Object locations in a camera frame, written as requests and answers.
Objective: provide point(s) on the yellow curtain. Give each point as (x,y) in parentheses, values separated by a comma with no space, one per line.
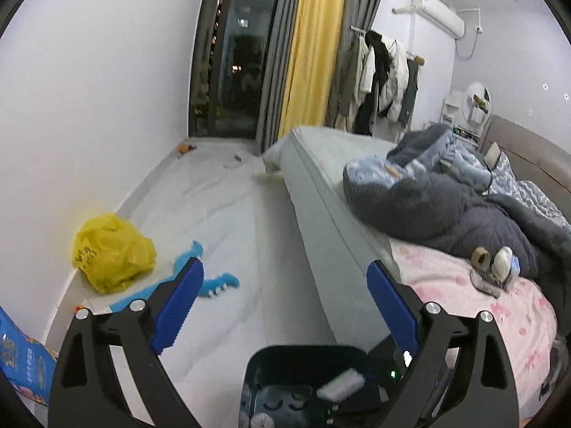
(311,63)

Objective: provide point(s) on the dark glass balcony door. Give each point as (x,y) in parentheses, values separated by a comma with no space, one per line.
(229,55)

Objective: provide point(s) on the blue snack bag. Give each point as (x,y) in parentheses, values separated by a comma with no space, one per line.
(28,365)

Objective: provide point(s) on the clear bubble wrap roll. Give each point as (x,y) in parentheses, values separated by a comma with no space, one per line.
(342,387)

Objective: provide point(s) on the light blue patterned blanket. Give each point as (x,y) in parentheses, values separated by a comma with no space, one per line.
(424,154)

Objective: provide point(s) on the hanging clothes on rack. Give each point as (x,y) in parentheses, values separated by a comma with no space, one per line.
(379,84)

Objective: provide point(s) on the dark grey fleece blanket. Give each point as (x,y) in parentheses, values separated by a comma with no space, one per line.
(438,212)

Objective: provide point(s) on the blue wavy pillow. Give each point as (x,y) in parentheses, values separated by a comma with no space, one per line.
(526,193)

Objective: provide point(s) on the white crumpled tissue ball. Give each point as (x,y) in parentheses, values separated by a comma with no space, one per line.
(262,420)

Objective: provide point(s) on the dark teal trash bin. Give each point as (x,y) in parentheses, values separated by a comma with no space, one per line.
(283,382)

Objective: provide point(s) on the white rolled sock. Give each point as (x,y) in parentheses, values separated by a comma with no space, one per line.
(501,265)

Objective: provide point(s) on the orange small floor object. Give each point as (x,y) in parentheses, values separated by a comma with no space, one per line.
(185,149)

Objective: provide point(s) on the grey curtain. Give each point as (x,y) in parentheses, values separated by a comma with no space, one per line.
(275,74)

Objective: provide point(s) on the yellow plastic bag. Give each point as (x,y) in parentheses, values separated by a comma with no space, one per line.
(112,253)

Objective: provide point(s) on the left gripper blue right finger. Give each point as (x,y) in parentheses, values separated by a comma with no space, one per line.
(399,307)

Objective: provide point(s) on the grey upholstered headboard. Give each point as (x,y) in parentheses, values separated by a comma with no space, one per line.
(533,158)

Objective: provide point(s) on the brown cardboard tube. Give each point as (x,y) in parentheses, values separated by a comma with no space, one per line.
(481,259)

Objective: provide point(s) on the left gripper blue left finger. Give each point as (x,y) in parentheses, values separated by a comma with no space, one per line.
(171,303)

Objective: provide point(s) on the white air conditioner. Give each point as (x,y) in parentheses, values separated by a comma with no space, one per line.
(438,13)

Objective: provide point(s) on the black foil wrapper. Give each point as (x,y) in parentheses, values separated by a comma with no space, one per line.
(480,283)

